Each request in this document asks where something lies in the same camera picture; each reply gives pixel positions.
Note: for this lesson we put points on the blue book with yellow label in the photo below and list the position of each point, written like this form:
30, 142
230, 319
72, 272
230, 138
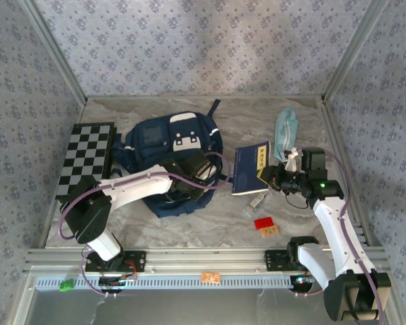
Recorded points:
247, 169

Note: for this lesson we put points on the light blue pencil case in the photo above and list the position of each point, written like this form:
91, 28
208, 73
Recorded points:
286, 130

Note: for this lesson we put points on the navy blue backpack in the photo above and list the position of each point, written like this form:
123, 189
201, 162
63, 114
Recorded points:
155, 135

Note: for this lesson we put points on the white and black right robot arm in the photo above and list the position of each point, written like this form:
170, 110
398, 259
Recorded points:
335, 230

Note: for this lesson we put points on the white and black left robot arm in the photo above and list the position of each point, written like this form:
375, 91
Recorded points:
138, 186

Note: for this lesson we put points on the small clear tube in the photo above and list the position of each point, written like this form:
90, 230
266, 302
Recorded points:
255, 203

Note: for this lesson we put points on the red plastic block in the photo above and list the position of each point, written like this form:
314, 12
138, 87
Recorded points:
264, 223

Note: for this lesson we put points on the orange block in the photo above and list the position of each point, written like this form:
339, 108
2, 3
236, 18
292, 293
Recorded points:
270, 232

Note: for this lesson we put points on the orange tag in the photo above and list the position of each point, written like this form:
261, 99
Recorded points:
209, 277

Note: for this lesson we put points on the black and grey chessboard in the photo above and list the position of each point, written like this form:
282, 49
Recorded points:
84, 152

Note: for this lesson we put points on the grey metal sheet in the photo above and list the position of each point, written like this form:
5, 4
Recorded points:
203, 308

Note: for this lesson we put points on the green plastic clip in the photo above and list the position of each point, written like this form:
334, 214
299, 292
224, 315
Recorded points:
66, 285

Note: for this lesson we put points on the aluminium mounting rail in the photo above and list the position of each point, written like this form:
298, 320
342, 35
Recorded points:
203, 260

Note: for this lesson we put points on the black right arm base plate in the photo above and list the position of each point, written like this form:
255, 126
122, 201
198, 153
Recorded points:
274, 260

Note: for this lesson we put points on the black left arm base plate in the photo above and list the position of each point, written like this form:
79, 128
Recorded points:
138, 260

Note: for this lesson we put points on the aluminium frame post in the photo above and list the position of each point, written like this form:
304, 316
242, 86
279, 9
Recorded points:
59, 57
350, 55

